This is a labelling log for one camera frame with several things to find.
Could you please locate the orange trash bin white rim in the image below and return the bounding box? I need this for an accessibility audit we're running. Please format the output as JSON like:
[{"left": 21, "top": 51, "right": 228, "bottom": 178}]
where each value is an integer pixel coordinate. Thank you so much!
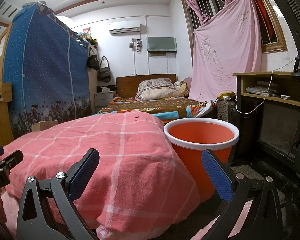
[{"left": 164, "top": 118, "right": 239, "bottom": 202}]

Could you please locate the wooden cabinet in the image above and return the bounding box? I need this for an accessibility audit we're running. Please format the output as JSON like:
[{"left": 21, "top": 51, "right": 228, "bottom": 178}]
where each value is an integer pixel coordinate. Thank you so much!
[{"left": 0, "top": 83, "right": 14, "bottom": 146}]

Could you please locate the cardboard box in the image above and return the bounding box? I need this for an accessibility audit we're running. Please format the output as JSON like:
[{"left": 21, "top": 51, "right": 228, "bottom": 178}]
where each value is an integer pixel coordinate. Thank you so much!
[{"left": 31, "top": 120, "right": 58, "bottom": 132}]

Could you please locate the pink plaid quilt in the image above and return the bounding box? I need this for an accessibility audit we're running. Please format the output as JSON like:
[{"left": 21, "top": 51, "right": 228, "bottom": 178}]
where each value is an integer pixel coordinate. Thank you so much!
[{"left": 1, "top": 112, "right": 200, "bottom": 239}]

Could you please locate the blue fabric wardrobe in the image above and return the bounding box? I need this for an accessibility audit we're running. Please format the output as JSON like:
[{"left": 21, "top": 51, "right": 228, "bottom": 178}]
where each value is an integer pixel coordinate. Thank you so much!
[{"left": 2, "top": 2, "right": 91, "bottom": 138}]

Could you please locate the white nightstand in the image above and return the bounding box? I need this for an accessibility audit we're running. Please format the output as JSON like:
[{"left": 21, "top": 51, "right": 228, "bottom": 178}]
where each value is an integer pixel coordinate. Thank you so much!
[{"left": 94, "top": 91, "right": 116, "bottom": 112}]

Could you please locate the checkered bag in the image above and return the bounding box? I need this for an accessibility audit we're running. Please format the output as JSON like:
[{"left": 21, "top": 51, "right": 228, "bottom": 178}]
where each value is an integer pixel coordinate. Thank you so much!
[{"left": 216, "top": 100, "right": 237, "bottom": 125}]

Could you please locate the grey handbag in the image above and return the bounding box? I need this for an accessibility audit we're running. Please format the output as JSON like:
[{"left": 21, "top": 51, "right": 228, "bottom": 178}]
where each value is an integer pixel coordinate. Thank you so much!
[{"left": 97, "top": 56, "right": 111, "bottom": 83}]

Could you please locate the black handbag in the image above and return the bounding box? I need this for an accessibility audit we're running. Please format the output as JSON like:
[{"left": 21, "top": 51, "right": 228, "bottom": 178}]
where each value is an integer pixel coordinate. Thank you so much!
[{"left": 87, "top": 47, "right": 100, "bottom": 71}]

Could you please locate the yellow power strip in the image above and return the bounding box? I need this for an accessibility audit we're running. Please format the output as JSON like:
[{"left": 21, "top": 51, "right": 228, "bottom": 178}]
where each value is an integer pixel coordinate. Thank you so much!
[{"left": 218, "top": 92, "right": 237, "bottom": 102}]

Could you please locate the wooden headboard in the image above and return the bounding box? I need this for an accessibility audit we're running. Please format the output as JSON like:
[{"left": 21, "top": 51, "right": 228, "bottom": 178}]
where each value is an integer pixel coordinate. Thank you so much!
[{"left": 116, "top": 74, "right": 177, "bottom": 99}]

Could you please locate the wooden desk shelf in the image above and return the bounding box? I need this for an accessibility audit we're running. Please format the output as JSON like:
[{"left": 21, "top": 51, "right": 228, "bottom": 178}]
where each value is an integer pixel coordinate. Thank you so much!
[{"left": 233, "top": 71, "right": 300, "bottom": 107}]

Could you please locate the colourful bed cover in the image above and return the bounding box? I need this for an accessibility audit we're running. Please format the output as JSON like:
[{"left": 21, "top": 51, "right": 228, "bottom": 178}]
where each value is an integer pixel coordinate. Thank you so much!
[{"left": 98, "top": 97, "right": 213, "bottom": 123}]

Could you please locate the beige pillow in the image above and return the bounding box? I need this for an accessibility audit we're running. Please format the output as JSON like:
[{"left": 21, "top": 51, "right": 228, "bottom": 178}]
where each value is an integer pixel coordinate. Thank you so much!
[{"left": 139, "top": 87, "right": 184, "bottom": 101}]

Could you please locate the white air conditioner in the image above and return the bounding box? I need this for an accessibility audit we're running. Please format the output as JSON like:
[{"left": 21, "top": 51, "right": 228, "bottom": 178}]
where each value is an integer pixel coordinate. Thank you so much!
[{"left": 109, "top": 21, "right": 141, "bottom": 35}]

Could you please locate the floral pillow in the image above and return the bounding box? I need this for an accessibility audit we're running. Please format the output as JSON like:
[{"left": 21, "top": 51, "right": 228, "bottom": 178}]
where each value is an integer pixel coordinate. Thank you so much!
[{"left": 135, "top": 77, "right": 175, "bottom": 100}]

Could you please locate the pink hanging sheet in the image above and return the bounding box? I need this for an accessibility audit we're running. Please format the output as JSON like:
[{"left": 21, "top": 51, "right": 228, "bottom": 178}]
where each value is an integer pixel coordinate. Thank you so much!
[{"left": 189, "top": 0, "right": 262, "bottom": 102}]

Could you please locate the red cloth at window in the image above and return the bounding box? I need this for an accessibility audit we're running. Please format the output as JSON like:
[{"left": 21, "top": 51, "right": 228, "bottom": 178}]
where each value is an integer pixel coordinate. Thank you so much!
[{"left": 254, "top": 0, "right": 275, "bottom": 44}]

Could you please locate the white charging cable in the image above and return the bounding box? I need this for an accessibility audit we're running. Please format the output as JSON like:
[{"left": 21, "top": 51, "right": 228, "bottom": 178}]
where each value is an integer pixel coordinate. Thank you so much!
[{"left": 235, "top": 59, "right": 297, "bottom": 115}]

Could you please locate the green covered wall unit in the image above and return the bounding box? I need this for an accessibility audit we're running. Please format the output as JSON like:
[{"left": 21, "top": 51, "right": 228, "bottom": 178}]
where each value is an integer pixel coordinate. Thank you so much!
[{"left": 147, "top": 37, "right": 178, "bottom": 53}]

